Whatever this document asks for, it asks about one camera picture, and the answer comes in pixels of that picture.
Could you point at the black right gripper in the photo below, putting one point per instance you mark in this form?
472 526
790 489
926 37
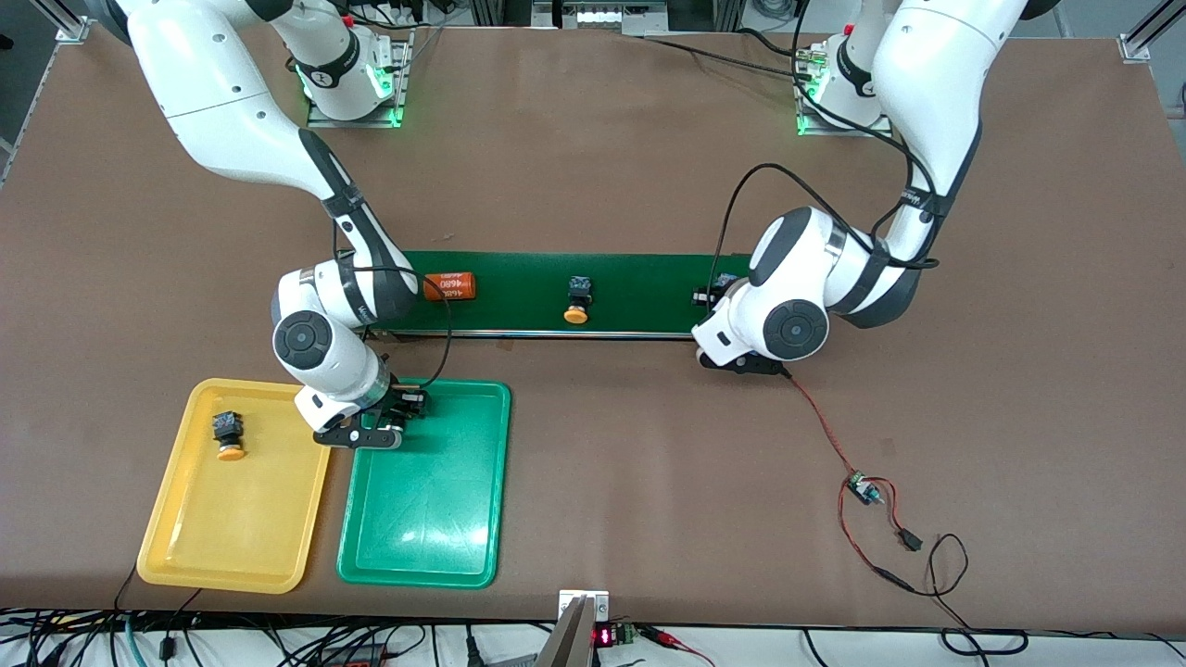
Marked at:
400 398

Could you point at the small green controller board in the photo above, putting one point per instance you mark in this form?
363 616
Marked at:
862 486

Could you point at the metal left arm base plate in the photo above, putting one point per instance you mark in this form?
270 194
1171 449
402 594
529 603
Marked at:
834 132

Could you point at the green conveyor belt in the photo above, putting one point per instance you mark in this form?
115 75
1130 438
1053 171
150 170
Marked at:
639 296

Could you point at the green plastic tray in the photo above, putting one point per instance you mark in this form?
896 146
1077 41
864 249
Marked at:
422 500

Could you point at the red LED display module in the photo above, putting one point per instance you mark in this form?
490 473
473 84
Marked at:
607 635

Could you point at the aluminium frame with white box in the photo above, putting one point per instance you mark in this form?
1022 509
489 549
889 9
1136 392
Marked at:
598 17

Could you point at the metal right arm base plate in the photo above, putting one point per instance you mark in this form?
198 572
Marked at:
404 65

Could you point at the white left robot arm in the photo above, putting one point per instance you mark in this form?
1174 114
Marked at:
936 74

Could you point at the yellow plastic tray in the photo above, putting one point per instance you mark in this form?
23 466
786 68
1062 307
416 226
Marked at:
236 519

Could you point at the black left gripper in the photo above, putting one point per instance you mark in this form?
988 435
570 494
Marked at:
719 285

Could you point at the aluminium frame post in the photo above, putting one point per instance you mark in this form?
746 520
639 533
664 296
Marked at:
69 26
1135 46

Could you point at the red clip lead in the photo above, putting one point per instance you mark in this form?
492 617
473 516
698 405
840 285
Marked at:
662 635

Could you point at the yellow mushroom push button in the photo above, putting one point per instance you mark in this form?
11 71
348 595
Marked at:
578 289
228 428

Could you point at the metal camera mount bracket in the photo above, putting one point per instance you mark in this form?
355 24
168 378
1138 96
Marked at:
584 602

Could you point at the orange 4680 cylinder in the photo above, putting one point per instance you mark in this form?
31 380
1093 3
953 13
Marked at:
451 286

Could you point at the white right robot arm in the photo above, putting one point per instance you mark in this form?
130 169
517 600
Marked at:
213 93

